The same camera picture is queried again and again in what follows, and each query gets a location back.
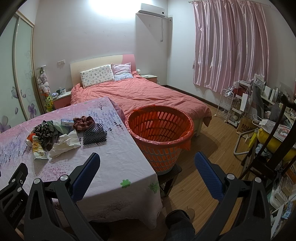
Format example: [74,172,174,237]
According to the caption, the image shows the yellow snack wrapper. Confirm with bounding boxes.
[32,136,48,160]

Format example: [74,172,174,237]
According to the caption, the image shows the blue tissue pack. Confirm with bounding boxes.
[61,119,74,127]

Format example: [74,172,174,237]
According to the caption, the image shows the mint green towel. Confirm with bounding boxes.
[52,120,69,135]

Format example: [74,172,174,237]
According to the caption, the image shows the black floral cloth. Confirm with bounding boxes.
[33,120,59,151]

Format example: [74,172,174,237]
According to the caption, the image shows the pink floral tablecloth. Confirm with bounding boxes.
[1,97,162,229]

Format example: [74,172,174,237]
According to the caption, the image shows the black stool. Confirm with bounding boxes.
[158,164,182,198]

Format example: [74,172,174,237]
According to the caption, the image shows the black white checkered pouch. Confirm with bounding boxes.
[83,123,107,145]

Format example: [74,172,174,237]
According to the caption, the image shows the brown scrunchie cloth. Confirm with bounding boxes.
[73,116,95,133]

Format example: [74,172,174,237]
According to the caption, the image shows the sliding wardrobe floral doors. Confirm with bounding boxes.
[1,11,44,133]

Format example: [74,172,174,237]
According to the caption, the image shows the green frog plush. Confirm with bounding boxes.
[45,96,54,113]

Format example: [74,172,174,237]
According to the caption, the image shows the left pink nightstand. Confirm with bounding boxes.
[53,91,71,109]

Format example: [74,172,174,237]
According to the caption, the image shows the orange laundry basket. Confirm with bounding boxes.
[125,105,194,175]

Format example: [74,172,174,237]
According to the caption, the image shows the white mug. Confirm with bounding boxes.
[60,88,66,95]

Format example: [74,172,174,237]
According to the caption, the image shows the hanging plush toy column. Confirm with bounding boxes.
[37,65,51,96]

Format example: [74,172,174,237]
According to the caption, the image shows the cluttered white shelf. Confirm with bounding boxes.
[228,80,252,128]

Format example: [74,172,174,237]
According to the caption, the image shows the cream pink headboard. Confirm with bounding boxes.
[70,54,136,86]

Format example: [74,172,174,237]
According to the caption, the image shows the salmon pink duvet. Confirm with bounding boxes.
[71,72,212,126]

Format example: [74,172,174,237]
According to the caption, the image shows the floral white pillow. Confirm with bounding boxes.
[80,64,115,88]

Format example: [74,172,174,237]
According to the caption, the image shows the pink striped pillow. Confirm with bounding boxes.
[111,62,132,81]

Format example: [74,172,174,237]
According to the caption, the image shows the right nightstand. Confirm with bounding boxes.
[141,74,158,83]

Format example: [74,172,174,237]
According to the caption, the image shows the pink striped curtain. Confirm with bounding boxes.
[193,1,270,93]

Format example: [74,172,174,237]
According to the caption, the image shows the white air conditioner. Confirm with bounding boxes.
[138,3,165,18]

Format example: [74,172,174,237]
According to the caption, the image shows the white wire rack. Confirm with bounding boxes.
[215,86,234,123]

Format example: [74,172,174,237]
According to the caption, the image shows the wall power socket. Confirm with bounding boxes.
[57,60,65,66]

